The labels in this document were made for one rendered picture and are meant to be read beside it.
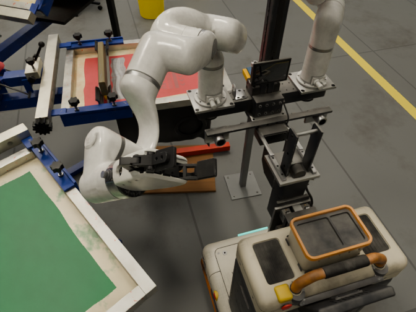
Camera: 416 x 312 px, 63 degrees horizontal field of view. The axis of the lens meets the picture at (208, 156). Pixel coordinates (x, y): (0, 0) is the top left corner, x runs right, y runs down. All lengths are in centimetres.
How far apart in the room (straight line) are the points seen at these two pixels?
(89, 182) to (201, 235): 162
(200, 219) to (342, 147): 131
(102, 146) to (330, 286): 84
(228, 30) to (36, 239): 90
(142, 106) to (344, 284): 85
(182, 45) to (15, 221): 87
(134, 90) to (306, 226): 71
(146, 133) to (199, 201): 164
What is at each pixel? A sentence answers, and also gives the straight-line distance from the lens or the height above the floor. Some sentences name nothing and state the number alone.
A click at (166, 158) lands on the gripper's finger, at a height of 161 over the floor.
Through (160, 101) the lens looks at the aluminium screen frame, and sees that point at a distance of 158.
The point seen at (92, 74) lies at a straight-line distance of 188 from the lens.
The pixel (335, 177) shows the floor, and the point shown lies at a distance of 270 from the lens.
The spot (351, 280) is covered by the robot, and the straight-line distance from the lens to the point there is 125.
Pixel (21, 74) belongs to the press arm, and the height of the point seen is 104.
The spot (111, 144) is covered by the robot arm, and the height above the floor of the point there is 149.
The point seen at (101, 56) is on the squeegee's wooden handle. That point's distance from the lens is 180.
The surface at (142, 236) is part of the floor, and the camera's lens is 228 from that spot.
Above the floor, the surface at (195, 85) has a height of 96.
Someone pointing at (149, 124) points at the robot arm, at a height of 146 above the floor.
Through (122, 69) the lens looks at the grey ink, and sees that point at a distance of 186.
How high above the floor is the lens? 198
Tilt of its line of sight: 48 degrees down
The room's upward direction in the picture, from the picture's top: 1 degrees clockwise
